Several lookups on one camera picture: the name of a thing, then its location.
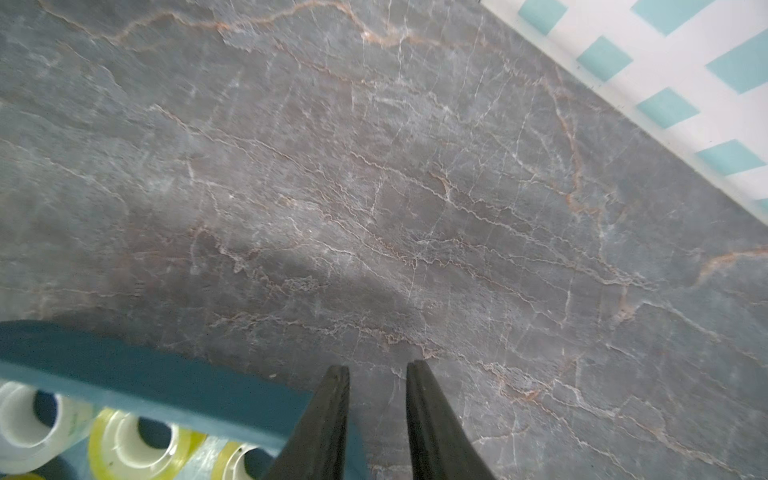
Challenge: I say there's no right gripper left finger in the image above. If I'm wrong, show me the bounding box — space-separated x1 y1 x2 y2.
264 365 350 479

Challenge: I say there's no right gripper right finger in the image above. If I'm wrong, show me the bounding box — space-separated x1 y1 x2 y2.
406 360 493 479

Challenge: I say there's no yellow tape roll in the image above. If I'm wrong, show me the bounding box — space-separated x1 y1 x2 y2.
211 441 274 480
87 408 207 480

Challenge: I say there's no clear white tape roll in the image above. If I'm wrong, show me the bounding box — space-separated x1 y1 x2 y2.
1 381 98 474

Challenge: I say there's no teal plastic storage box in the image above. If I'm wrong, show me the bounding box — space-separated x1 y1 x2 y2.
1 320 368 479

